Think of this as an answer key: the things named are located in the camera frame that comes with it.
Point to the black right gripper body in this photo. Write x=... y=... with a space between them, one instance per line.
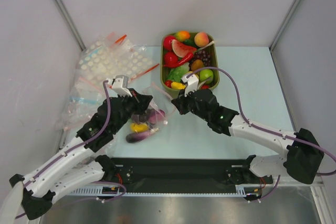
x=189 y=102

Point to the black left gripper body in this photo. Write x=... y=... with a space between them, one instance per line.
x=130 y=105

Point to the dark purple toy grapes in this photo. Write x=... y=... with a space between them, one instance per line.
x=141 y=119

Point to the yellow toy lemon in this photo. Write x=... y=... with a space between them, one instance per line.
x=138 y=128

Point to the purple toy eggplant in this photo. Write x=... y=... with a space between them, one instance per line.
x=137 y=137

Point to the pink toy onion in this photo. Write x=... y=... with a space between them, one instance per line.
x=153 y=116

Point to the clear zip top bag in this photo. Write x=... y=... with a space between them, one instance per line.
x=161 y=101

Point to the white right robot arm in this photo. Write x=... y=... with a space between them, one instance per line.
x=297 y=153

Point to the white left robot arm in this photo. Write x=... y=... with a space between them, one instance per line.
x=55 y=179

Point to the pile of clear zip bags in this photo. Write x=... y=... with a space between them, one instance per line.
x=85 y=96

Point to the dotted clear zip bag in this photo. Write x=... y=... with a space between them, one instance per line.
x=109 y=57

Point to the green toy apple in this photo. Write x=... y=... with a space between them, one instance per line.
x=206 y=75

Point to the olive green plastic bin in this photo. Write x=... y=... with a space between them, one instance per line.
x=164 y=71

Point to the yellow toy banana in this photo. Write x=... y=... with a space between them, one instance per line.
x=177 y=86

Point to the brown toy kiwi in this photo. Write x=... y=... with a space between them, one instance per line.
x=197 y=64

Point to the red toy tomato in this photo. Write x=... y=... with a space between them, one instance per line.
x=168 y=83

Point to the small purple toy grapes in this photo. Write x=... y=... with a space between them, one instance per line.
x=204 y=56

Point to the red toy chili pepper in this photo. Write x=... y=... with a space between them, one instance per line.
x=184 y=60

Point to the red toy apple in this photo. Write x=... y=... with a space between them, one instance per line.
x=170 y=58

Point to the toy watermelon slice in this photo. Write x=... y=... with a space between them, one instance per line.
x=180 y=49

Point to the peach toy fruit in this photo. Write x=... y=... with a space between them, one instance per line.
x=201 y=39

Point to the orange green toy mango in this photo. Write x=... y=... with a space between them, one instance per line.
x=182 y=35

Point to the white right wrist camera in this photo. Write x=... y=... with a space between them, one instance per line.
x=191 y=83

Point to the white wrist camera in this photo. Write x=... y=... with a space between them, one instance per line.
x=119 y=85
x=191 y=83

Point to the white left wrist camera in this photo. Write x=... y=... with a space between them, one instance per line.
x=119 y=85

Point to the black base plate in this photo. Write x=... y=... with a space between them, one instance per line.
x=182 y=172

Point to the white slotted cable duct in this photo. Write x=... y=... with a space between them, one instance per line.
x=100 y=190

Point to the left aluminium corner post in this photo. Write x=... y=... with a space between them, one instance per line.
x=69 y=23

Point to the aluminium corner post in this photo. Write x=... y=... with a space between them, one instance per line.
x=69 y=23
x=287 y=19

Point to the right aluminium corner post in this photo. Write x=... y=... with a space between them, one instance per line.
x=287 y=19

